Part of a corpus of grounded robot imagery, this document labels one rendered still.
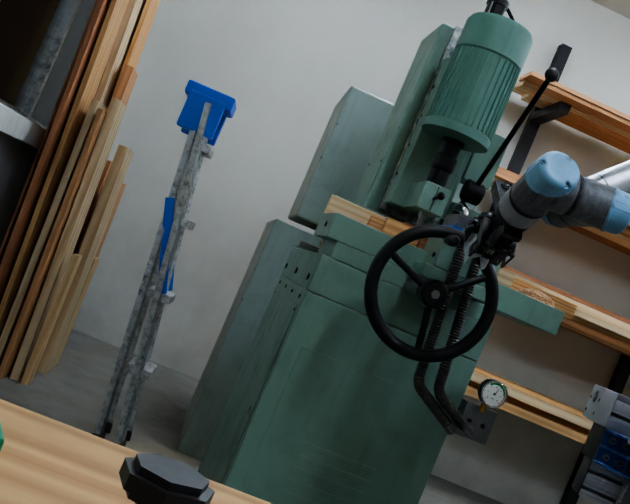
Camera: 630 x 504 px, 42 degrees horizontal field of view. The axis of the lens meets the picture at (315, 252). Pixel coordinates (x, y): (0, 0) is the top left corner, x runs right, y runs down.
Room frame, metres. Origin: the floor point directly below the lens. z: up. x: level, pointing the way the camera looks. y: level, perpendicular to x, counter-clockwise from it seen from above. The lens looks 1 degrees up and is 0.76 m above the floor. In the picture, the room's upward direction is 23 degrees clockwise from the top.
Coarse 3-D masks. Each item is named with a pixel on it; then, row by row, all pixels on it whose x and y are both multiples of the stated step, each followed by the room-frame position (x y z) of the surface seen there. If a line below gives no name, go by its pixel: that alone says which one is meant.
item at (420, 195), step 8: (416, 184) 2.08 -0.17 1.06; (424, 184) 2.00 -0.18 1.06; (432, 184) 1.99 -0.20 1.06; (416, 192) 2.04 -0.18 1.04; (424, 192) 1.99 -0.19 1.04; (432, 192) 1.99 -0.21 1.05; (448, 192) 2.00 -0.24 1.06; (408, 200) 2.09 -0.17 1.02; (416, 200) 2.01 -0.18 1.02; (424, 200) 1.99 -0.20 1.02; (432, 200) 2.00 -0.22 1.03; (440, 200) 2.00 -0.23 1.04; (448, 200) 2.02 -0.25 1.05; (408, 208) 2.10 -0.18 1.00; (416, 208) 2.03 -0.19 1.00; (424, 208) 1.99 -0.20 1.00; (432, 208) 2.00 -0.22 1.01; (440, 208) 2.00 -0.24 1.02; (424, 216) 2.04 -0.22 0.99; (432, 216) 2.05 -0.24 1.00; (440, 216) 2.00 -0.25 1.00
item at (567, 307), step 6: (372, 216) 2.02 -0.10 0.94; (372, 222) 2.02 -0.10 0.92; (378, 222) 2.02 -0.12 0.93; (378, 228) 2.02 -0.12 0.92; (516, 282) 2.08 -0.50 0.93; (522, 282) 2.08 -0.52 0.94; (516, 288) 2.08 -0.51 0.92; (522, 288) 2.08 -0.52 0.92; (534, 288) 2.09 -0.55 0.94; (546, 294) 2.09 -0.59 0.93; (558, 300) 2.10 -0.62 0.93; (564, 300) 2.10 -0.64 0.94; (558, 306) 2.10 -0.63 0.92; (564, 306) 2.10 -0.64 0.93; (570, 306) 2.10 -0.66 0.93; (576, 306) 2.10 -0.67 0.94; (570, 312) 2.10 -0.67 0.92; (570, 318) 2.10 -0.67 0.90
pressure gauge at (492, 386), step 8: (480, 384) 1.88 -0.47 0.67; (488, 384) 1.86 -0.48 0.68; (496, 384) 1.86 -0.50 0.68; (480, 392) 1.86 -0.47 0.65; (488, 392) 1.86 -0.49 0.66; (504, 392) 1.86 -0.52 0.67; (480, 400) 1.88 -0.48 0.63; (488, 400) 1.86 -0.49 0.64; (496, 400) 1.86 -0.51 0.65; (504, 400) 1.86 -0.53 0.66; (480, 408) 1.88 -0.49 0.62
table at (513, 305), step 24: (336, 216) 1.85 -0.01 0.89; (336, 240) 1.86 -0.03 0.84; (360, 240) 1.86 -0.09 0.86; (384, 240) 1.87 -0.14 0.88; (408, 264) 1.88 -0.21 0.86; (480, 288) 1.81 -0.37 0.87; (504, 288) 1.91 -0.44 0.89; (504, 312) 1.92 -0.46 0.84; (528, 312) 1.92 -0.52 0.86; (552, 312) 1.93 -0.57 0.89
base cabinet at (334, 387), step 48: (288, 288) 2.15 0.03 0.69; (288, 336) 1.85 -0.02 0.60; (336, 336) 1.87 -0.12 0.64; (240, 384) 2.26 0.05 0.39; (288, 384) 1.86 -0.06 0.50; (336, 384) 1.87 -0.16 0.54; (384, 384) 1.88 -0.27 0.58; (432, 384) 1.90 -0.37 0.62; (240, 432) 1.91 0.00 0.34; (288, 432) 1.86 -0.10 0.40; (336, 432) 1.88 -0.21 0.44; (384, 432) 1.89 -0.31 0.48; (432, 432) 1.91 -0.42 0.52; (240, 480) 1.86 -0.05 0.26; (288, 480) 1.87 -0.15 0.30; (336, 480) 1.88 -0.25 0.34; (384, 480) 1.90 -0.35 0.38
